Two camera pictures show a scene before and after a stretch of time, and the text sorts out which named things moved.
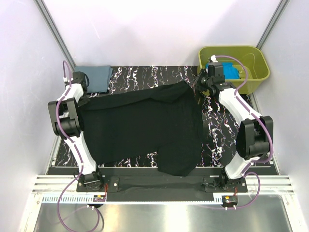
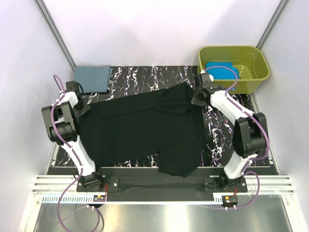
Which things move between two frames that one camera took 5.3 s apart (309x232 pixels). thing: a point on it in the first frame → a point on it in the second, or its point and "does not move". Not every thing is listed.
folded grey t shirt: x=99 y=77 does not move
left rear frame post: x=56 y=33 does not move
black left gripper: x=84 y=99 → x=83 y=109
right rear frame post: x=283 y=5 does not move
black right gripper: x=199 y=82 → x=196 y=101
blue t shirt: x=230 y=71 does not move
